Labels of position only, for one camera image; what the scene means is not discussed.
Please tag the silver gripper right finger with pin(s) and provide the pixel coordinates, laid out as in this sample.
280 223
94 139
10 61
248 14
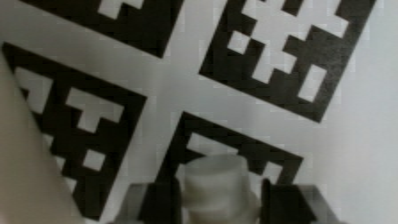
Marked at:
294 205

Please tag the white table leg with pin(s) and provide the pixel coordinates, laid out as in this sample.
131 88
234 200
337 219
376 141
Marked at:
220 199

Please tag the white marker tag sheet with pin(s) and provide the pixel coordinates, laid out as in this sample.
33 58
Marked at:
150 80

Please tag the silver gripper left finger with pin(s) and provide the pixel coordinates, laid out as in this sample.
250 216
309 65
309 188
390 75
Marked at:
152 205

